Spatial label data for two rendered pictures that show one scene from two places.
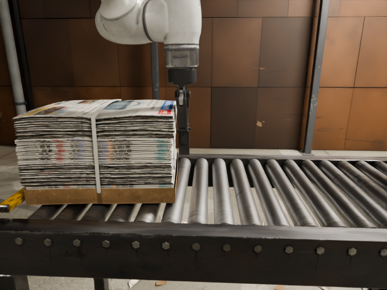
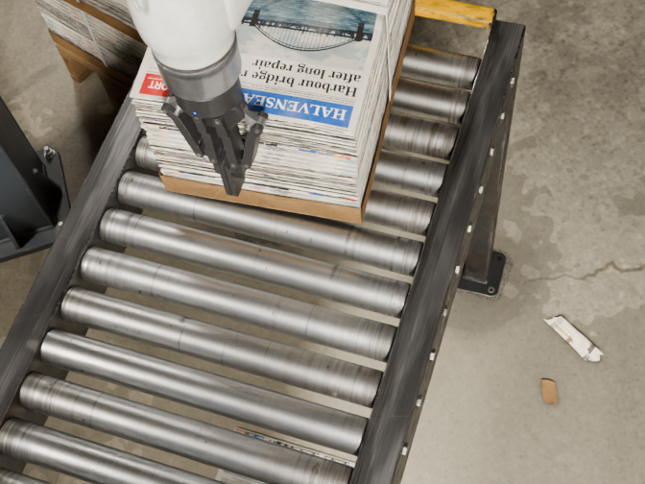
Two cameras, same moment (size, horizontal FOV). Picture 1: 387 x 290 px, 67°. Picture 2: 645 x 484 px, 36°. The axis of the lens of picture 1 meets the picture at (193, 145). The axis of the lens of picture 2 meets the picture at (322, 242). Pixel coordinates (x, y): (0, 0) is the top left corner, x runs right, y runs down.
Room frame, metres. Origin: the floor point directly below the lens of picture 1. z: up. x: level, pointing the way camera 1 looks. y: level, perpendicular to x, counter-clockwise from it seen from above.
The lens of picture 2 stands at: (1.17, -0.56, 1.99)
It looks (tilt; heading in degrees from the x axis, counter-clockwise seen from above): 62 degrees down; 114
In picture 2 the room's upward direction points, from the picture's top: 10 degrees counter-clockwise
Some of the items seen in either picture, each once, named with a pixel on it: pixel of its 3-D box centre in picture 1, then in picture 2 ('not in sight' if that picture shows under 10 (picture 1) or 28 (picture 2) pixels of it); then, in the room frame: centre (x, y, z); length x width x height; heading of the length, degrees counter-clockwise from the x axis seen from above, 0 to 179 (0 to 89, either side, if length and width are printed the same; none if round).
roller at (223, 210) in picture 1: (221, 190); (235, 302); (0.80, -0.08, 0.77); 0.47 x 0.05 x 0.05; 177
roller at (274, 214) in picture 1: (264, 191); (201, 389); (0.80, -0.21, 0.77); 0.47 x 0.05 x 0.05; 177
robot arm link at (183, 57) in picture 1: (181, 57); (198, 56); (0.79, 0.03, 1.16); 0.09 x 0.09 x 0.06
